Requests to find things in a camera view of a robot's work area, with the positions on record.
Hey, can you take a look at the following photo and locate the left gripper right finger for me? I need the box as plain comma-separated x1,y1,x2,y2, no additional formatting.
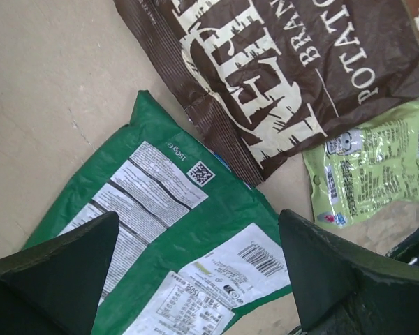
279,209,419,334

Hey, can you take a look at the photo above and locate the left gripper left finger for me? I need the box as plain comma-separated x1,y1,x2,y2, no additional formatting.
0,212,119,334

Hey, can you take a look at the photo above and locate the green chip bag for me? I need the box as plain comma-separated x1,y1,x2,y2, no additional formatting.
26,91,291,334

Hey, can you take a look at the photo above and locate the brown Kettle chip bag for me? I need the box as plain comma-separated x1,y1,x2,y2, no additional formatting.
115,0,419,186

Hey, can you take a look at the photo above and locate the light green snack packet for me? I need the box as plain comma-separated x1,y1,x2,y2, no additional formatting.
302,100,419,228

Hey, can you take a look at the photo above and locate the black metal base frame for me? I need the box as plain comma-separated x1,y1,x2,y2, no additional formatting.
386,228,419,267

